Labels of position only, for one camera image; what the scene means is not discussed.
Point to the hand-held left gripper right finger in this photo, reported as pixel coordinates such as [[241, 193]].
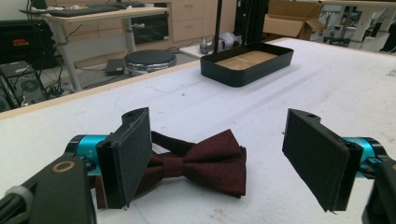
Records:
[[320, 157]]

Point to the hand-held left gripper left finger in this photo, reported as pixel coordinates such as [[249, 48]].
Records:
[[124, 161]]

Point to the dark red bow tie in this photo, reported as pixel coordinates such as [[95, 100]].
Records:
[[205, 163]]

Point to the black tray with wooden bottom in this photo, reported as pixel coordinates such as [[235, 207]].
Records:
[[246, 63]]

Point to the black flat box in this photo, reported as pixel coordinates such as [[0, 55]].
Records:
[[114, 66]]

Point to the round black stool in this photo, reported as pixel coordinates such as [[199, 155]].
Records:
[[150, 61]]

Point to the black computer tower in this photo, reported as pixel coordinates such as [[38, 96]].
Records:
[[20, 84]]

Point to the cardboard box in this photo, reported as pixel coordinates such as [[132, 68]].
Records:
[[292, 20]]

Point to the light wooden desk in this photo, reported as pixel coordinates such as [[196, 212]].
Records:
[[102, 18]]

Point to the grey white device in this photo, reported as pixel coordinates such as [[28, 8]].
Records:
[[222, 42]]

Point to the black metal stand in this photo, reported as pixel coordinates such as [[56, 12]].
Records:
[[249, 20]]

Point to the black case with red label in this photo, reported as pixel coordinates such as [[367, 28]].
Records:
[[26, 42]]

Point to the black keyboard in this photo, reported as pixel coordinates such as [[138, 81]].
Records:
[[84, 11]]

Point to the light wooden drawer cabinet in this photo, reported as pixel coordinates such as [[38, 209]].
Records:
[[199, 20]]

